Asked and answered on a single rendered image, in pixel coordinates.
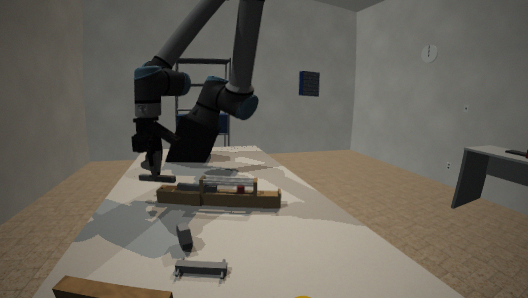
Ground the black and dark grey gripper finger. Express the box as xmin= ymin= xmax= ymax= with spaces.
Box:
xmin=141 ymin=143 xmax=158 ymax=181
xmin=154 ymin=146 xmax=163 ymax=175

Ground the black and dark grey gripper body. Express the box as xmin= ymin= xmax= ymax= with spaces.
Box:
xmin=132 ymin=116 xmax=162 ymax=153

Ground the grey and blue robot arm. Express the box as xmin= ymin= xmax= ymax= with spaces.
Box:
xmin=134 ymin=0 xmax=265 ymax=146

